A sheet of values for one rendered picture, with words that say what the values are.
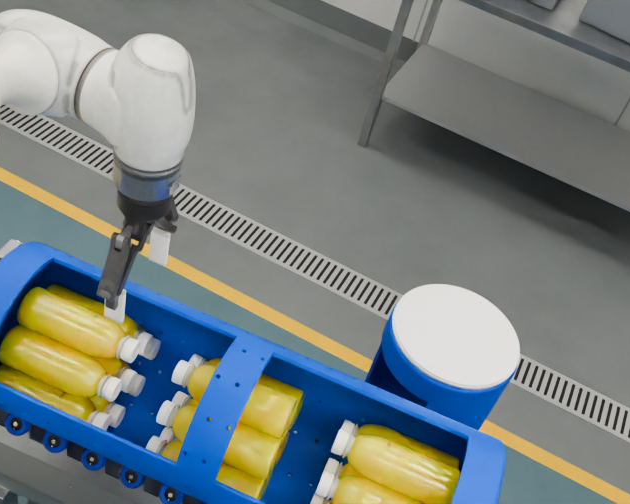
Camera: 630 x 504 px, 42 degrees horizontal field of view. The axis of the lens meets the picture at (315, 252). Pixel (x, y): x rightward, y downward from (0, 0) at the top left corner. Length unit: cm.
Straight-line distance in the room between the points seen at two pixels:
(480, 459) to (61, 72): 82
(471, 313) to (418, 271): 160
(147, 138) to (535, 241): 293
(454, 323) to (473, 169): 234
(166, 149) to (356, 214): 254
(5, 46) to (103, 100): 13
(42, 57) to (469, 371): 104
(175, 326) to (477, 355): 62
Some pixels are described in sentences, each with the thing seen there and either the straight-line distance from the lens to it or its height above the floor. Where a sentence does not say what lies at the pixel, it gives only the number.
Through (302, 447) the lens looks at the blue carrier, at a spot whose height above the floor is 98.
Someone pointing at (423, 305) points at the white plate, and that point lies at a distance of 176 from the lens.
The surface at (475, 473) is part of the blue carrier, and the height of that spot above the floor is 123.
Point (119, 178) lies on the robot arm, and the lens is 109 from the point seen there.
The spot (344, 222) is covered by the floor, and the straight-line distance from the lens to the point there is 347.
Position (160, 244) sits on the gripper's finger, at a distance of 128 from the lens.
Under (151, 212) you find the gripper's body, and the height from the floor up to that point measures 150.
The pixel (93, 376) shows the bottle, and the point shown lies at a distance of 139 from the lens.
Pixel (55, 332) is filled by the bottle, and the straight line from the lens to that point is 140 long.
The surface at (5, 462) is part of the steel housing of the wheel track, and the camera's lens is 162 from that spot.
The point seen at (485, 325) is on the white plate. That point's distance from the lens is 178.
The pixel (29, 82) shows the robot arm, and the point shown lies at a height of 167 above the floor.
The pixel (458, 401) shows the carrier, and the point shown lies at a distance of 168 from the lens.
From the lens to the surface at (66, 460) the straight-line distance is 154.
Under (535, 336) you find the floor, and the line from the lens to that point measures 336.
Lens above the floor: 226
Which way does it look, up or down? 43 degrees down
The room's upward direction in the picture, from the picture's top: 17 degrees clockwise
